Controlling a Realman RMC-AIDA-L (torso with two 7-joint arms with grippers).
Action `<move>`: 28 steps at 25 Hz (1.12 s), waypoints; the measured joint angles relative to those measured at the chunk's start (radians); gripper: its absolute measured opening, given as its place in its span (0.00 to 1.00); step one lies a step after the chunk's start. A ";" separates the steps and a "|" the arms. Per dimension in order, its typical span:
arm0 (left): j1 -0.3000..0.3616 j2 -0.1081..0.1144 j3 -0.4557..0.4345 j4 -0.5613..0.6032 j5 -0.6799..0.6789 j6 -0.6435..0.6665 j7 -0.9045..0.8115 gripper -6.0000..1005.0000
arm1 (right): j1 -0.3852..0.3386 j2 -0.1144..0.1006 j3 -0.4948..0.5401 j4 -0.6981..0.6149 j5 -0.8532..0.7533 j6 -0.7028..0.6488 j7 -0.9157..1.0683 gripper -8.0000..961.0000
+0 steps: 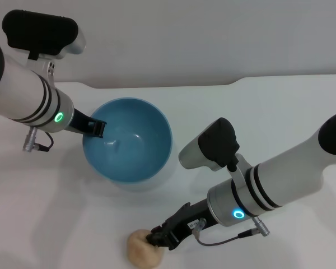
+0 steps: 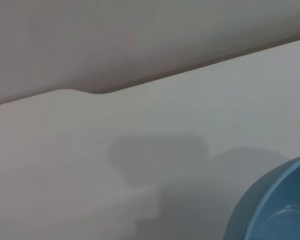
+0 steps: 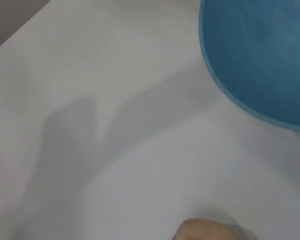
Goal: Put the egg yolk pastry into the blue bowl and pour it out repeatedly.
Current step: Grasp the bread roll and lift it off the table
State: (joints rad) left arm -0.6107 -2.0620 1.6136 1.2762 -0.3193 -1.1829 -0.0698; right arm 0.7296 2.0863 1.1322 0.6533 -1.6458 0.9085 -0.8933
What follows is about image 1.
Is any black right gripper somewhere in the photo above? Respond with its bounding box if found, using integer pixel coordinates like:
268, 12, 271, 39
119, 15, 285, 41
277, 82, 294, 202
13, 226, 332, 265
145, 200, 220, 251

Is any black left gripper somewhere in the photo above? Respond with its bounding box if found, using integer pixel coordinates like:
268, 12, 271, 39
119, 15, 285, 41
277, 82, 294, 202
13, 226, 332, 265
66, 108, 108, 140

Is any beige egg yolk pastry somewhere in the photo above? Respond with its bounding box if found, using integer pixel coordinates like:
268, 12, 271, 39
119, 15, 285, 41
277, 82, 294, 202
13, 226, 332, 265
127, 229, 165, 267

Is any blue ceramic bowl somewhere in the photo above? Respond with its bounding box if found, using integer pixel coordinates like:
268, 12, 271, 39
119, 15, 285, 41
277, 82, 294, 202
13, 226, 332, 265
82, 96, 173, 193

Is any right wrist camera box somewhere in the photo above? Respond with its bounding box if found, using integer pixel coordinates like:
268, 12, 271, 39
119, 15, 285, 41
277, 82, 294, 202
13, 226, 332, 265
178, 117, 241, 172

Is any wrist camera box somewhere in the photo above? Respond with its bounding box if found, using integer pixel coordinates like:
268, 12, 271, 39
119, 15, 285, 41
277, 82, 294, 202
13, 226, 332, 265
178, 117, 241, 172
2, 9, 87, 85

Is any right arm connector cable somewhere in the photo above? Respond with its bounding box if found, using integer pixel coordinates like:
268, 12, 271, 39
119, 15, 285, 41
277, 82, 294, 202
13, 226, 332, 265
192, 216, 272, 246

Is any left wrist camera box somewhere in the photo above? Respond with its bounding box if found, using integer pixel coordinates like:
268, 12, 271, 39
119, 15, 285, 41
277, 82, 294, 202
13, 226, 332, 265
2, 9, 87, 85

